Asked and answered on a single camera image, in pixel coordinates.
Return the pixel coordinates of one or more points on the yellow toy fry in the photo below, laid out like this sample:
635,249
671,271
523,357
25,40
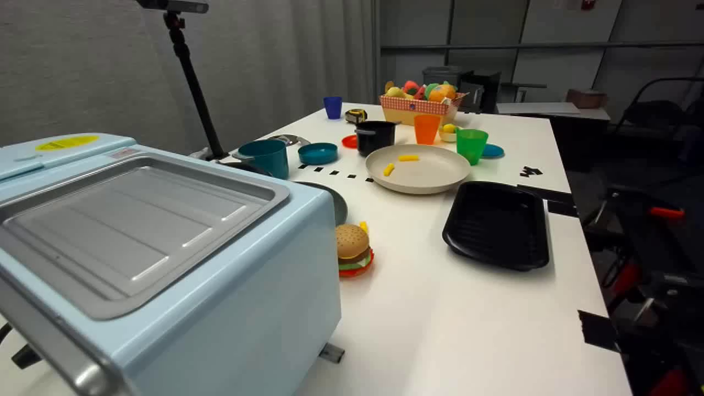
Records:
410,157
387,171
364,228

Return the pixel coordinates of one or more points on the toy burger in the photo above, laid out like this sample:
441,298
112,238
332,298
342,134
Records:
353,244

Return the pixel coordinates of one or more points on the black plastic cup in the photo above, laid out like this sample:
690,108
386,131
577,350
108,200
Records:
374,139

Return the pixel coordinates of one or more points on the dark blue plastic cup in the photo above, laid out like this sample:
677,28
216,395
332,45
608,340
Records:
332,108

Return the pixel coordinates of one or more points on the tan toy fruit basket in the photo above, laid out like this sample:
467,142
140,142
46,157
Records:
404,110

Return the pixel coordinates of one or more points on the orange plastic cup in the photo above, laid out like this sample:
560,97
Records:
427,131

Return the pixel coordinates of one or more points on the yellow-green toy fruit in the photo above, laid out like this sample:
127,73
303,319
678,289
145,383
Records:
394,94

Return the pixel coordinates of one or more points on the yellow toy corn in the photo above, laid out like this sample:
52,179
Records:
449,128

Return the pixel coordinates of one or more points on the red toy fruit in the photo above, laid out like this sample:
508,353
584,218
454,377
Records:
413,87

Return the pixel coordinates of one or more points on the green plastic cup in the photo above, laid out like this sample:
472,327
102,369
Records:
472,146

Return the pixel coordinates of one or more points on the orange toy fruit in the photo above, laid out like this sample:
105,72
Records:
443,94

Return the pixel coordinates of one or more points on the teal plastic bowl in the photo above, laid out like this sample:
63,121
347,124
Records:
317,155

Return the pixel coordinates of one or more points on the red plastic saucer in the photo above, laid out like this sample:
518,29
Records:
349,142

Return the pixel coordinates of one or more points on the beige round plate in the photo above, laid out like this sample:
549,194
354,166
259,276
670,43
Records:
432,177

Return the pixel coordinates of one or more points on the black and yellow tape roll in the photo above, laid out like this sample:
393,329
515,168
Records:
357,115

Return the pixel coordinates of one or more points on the silver metal dish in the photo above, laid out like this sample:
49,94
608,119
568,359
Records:
289,139

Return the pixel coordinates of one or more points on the teal plastic mug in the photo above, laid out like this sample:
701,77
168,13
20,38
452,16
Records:
266,159

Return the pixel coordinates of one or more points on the black rectangular tray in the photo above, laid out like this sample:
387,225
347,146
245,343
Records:
498,223

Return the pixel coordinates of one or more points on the teal plastic saucer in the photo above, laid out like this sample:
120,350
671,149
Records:
495,153

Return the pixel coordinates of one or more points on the black background equipment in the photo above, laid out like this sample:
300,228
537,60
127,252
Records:
469,88

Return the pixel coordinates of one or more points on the light blue toaster oven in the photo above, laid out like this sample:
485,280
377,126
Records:
221,309

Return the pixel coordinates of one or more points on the black tape patch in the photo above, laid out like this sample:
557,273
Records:
551,200
600,330

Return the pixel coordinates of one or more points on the black tripod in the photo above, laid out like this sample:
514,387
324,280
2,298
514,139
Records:
192,79

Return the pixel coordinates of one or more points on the grey background table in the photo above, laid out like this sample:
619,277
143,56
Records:
551,110

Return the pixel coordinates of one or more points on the brown cardboard box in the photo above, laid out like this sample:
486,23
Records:
586,97

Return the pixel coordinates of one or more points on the grey curtain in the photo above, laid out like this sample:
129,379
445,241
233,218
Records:
74,73

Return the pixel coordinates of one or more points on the black chair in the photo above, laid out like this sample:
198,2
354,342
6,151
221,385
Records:
651,118

